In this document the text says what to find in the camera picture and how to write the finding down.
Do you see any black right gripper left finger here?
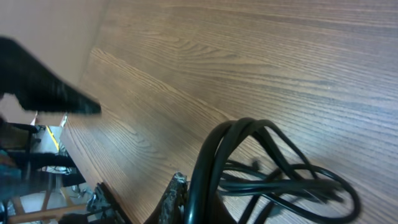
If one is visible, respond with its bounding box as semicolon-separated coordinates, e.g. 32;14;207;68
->
1;37;101;114

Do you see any black USB cable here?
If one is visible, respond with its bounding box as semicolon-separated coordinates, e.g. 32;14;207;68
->
183;117;361;224

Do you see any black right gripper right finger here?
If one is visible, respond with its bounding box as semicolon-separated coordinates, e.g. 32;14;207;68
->
154;172;188;224

